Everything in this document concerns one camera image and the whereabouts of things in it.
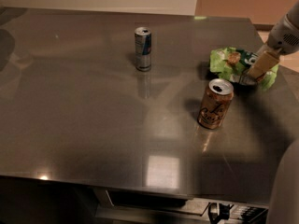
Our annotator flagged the black clamp under table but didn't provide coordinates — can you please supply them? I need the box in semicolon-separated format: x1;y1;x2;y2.
207;203;230;224

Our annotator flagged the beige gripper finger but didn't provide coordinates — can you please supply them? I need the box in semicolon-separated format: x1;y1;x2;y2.
256;44;270;57
247;51;279;79

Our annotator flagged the green rice chip bag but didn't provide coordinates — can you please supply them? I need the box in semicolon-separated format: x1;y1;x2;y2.
209;47;278;91

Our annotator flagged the metal drawer under table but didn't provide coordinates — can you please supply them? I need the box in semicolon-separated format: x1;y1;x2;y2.
93;187;209;224

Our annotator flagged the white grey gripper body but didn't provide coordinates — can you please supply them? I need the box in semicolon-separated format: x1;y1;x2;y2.
267;1;299;55

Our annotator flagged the silver blue energy drink can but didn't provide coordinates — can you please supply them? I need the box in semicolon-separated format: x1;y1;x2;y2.
135;27;151;71

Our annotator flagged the orange LaCroix soda can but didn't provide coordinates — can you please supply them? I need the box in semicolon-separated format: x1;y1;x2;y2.
197;78;234;130

